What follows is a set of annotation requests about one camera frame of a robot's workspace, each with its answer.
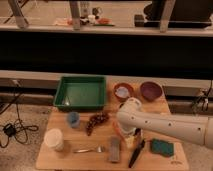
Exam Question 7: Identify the red chili pepper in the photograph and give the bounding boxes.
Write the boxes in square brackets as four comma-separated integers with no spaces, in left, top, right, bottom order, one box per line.
[112,122,121,136]

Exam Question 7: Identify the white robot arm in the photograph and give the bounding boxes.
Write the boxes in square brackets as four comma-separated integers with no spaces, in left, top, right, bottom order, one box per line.
[116,98,213,149]

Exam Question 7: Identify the green plastic tray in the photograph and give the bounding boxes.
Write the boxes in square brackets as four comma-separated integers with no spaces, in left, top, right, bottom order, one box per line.
[53,76,106,111]

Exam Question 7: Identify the brown bowl with white inside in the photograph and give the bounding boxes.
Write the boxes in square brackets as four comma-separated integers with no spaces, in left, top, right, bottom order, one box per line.
[113,83,134,102]

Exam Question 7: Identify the bunch of dark grapes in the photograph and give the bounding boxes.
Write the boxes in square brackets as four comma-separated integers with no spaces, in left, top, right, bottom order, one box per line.
[86,113,109,136]

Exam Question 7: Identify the blue plastic cup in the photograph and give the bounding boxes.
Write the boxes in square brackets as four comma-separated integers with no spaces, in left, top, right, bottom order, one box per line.
[67,112,80,128]

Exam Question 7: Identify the purple bowl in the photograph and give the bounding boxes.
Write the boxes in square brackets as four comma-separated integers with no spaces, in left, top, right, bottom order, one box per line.
[140,81,163,101]

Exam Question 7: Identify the grey rectangular block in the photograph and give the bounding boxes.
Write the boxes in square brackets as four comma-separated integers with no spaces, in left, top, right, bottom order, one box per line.
[109,136,120,163]

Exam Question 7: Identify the wooden table board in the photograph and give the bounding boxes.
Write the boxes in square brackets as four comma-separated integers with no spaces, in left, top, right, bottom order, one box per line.
[36,82,189,171]

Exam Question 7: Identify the silver metal fork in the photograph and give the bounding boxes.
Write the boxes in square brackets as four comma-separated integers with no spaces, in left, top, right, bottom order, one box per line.
[73,146,105,153]

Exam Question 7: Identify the cluttered background items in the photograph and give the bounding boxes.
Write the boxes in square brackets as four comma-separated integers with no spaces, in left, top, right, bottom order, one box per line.
[53,15,114,26]

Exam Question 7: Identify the white paper cup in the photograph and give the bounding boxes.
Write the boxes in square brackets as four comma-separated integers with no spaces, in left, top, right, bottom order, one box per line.
[44,128,64,151]

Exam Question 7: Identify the green scrubbing sponge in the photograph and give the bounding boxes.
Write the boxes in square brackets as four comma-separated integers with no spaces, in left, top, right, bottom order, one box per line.
[150,139,174,157]

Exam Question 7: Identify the black power adapter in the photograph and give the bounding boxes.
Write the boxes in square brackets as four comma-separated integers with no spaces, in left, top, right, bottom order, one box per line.
[3,123,16,137]

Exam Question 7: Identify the black handled knife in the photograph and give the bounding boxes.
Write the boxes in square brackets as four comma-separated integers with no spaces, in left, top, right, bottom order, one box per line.
[128,139,145,168]

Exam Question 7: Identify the black cables at right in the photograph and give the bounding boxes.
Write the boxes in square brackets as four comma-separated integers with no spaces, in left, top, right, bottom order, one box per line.
[190,79,213,113]

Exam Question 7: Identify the black power cable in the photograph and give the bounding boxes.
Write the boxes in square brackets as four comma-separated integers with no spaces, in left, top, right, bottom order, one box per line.
[0,80,40,149]

